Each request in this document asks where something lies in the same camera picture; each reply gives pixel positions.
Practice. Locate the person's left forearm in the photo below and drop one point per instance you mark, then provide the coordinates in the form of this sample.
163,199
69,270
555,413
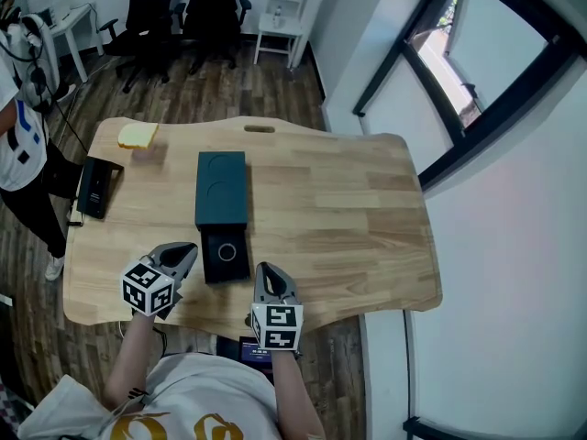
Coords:
128,360

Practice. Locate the black slanted desk stand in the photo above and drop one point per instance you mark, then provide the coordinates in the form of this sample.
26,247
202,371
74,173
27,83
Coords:
96,186

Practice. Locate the black window frame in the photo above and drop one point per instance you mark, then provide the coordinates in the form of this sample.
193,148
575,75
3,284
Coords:
504,94

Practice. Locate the black office chair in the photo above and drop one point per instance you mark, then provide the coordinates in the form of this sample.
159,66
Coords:
147,21
213,12

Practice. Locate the white stool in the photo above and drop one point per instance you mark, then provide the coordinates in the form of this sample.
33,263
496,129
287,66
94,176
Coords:
280,30

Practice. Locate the dark teal rectangular box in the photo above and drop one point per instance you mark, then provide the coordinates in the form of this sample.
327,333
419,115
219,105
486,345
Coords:
222,186

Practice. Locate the person's white shirt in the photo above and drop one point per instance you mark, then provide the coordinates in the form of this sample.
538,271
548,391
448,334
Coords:
197,397

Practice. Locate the small clear bottle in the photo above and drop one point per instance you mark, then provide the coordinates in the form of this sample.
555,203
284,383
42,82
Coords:
278,13

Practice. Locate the small white desk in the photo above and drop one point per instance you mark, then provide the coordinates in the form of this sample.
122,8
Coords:
71,21

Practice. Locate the black device with screen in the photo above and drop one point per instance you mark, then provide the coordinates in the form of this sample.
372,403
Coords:
254,353

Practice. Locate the person's right forearm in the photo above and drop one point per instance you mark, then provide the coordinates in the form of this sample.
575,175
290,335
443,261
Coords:
293,392

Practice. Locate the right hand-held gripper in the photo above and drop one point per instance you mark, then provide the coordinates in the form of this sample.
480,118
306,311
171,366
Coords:
277,326

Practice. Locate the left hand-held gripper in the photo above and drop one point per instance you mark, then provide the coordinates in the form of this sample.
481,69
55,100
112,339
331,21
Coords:
147,287

